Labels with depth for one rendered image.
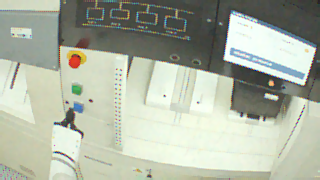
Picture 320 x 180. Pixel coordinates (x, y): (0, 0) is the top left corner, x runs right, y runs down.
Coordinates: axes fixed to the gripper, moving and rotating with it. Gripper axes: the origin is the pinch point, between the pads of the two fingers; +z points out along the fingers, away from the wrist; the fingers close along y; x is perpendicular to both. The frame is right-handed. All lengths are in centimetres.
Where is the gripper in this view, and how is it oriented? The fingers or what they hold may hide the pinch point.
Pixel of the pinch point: (70, 115)
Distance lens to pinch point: 167.1
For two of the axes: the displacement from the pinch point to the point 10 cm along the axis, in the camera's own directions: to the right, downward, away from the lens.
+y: 9.8, 2.0, -0.5
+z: 1.9, -8.2, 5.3
